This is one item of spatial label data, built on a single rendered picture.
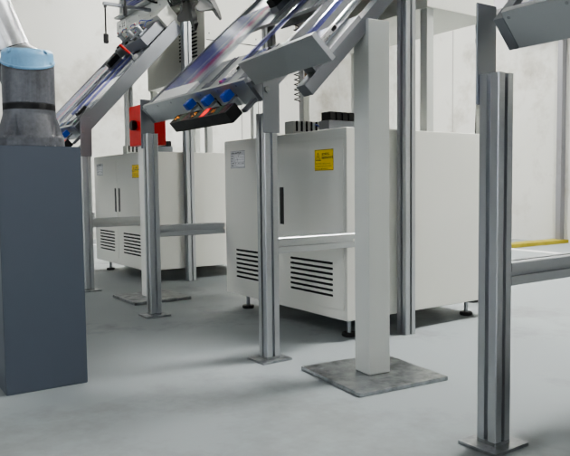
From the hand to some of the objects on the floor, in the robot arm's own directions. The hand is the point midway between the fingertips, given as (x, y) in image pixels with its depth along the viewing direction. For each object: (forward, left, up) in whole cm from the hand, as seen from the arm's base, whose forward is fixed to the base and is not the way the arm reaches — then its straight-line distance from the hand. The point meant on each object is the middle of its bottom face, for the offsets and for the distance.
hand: (210, 24), depth 185 cm
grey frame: (+28, +15, -90) cm, 96 cm away
